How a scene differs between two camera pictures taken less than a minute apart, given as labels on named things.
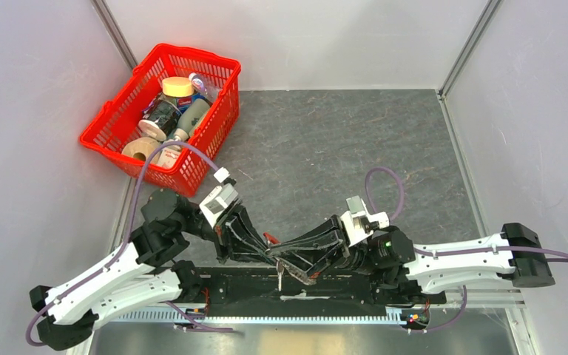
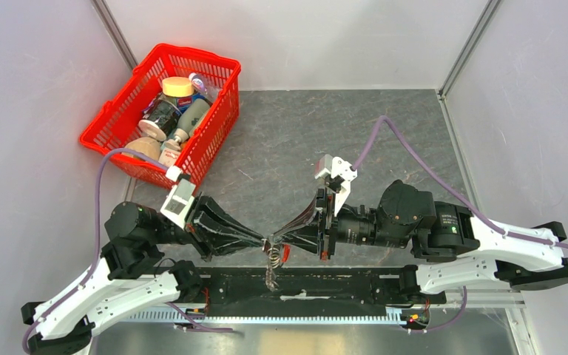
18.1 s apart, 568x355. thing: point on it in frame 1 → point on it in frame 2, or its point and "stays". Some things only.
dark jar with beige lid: [160, 120] stays
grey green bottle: [189, 116] stays
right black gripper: [329, 233] → [309, 241]
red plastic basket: [175, 95] stays
